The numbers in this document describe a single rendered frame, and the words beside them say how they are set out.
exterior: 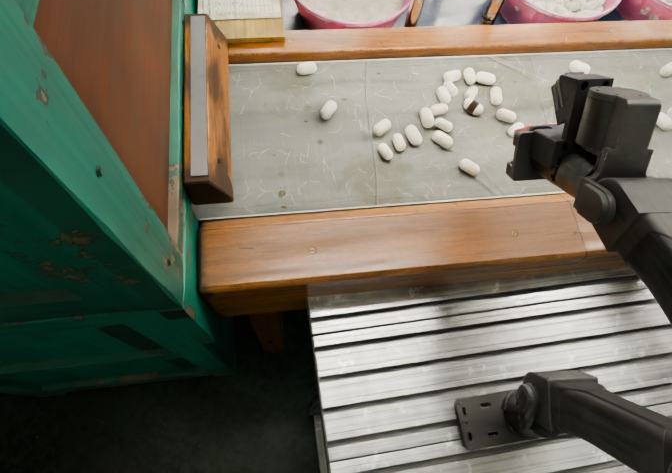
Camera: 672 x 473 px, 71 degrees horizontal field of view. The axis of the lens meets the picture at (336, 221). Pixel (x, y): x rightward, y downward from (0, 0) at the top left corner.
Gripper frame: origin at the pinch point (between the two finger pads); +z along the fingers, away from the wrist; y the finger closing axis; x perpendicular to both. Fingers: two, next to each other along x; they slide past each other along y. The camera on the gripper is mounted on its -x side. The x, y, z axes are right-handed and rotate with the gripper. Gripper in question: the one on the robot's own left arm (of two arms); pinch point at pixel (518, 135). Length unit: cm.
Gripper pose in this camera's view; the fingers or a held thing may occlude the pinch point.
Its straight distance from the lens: 75.0
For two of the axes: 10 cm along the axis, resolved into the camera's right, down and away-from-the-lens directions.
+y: -9.9, 0.8, -1.2
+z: -1.4, -4.4, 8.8
